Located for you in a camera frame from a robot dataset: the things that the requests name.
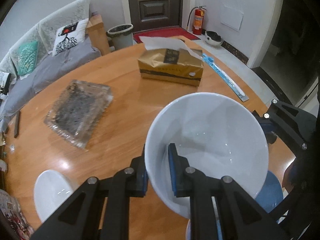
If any white bowl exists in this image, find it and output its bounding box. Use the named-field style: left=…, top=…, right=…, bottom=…
left=34, top=170, right=79, bottom=223
left=145, top=92, right=268, bottom=218

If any blue plate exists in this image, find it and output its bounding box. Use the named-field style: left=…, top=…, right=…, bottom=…
left=255, top=171, right=284, bottom=213

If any glass ashtray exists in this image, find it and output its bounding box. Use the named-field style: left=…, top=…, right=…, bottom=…
left=44, top=80, right=113, bottom=148

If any blue packaged toothbrush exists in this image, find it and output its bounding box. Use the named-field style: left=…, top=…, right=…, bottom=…
left=202, top=53, right=249, bottom=102

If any grey sofa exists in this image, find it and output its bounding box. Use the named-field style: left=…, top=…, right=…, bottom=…
left=1, top=0, right=102, bottom=132

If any gold tissue box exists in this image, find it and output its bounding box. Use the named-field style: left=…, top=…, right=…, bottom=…
left=138, top=36, right=203, bottom=87

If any teal cushion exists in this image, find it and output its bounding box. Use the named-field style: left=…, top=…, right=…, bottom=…
left=17, top=41, right=39, bottom=76

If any grey trash bin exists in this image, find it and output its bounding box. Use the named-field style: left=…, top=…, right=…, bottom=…
left=106, top=24, right=133, bottom=50

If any white tree cushion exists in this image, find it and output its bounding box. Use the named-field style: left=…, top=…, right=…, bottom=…
left=52, top=19, right=88, bottom=56

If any red doormat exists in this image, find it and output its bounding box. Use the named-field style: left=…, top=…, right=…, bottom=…
left=133, top=27, right=200, bottom=43

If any red fire extinguisher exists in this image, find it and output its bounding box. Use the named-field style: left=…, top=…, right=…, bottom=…
left=187, top=5, right=207, bottom=35

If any dark brown door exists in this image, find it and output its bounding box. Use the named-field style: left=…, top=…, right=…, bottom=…
left=129, top=0, right=182, bottom=33

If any white wall panel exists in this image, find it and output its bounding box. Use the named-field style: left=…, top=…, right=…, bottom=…
left=220, top=4, right=244, bottom=31

